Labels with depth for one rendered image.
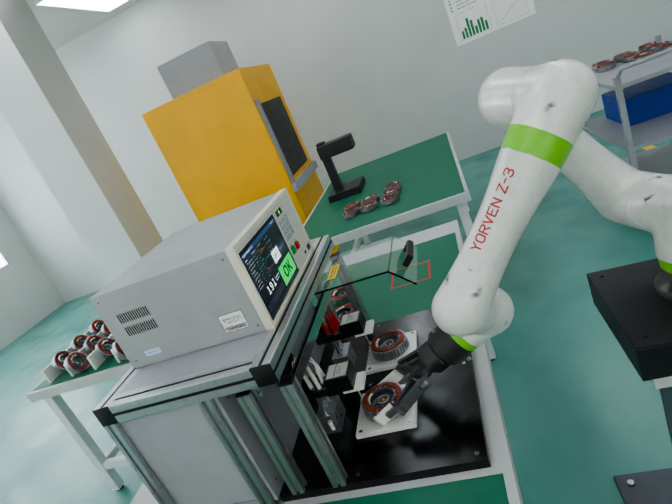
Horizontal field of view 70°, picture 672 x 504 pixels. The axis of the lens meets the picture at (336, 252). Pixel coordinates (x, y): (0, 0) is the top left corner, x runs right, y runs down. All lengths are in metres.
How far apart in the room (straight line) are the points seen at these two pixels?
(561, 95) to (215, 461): 1.00
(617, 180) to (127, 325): 1.16
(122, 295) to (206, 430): 0.35
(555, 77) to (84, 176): 4.51
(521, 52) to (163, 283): 5.68
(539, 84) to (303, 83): 5.59
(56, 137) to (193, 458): 4.18
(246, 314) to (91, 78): 6.72
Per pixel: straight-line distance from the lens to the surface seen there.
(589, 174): 1.21
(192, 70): 5.12
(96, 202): 5.05
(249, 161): 4.78
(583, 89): 0.94
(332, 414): 1.24
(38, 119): 5.14
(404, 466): 1.11
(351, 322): 1.36
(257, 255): 1.08
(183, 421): 1.13
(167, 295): 1.11
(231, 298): 1.05
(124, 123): 7.47
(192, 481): 1.25
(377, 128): 6.35
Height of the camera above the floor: 1.54
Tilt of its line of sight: 18 degrees down
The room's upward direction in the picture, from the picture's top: 24 degrees counter-clockwise
